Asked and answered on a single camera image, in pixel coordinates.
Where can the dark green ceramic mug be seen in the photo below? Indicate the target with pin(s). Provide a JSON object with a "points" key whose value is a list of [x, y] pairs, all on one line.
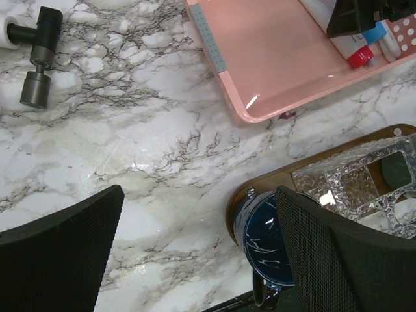
{"points": [[396, 171]]}

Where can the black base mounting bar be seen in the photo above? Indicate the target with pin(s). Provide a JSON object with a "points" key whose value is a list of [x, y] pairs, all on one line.
{"points": [[288, 302]]}

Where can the brown oval wooden tray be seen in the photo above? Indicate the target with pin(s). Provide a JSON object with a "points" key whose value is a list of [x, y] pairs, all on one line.
{"points": [[282, 176]]}

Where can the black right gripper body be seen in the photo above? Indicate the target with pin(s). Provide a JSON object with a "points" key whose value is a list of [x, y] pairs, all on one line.
{"points": [[357, 16]]}

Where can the black t-handle valve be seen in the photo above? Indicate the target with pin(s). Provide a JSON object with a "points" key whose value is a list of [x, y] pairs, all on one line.
{"points": [[43, 39]]}

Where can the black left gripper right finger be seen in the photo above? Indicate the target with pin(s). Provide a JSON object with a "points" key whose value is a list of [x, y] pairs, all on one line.
{"points": [[340, 265]]}

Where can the toothbrush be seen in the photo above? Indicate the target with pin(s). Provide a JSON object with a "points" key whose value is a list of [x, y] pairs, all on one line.
{"points": [[389, 47]]}

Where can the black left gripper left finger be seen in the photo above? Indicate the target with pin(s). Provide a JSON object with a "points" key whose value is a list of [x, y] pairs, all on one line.
{"points": [[57, 263]]}

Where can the pink perforated plastic basket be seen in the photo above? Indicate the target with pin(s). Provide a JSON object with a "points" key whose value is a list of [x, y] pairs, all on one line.
{"points": [[270, 57]]}

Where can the dark blue mug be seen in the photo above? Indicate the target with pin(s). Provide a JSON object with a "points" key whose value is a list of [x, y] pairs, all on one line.
{"points": [[257, 232]]}

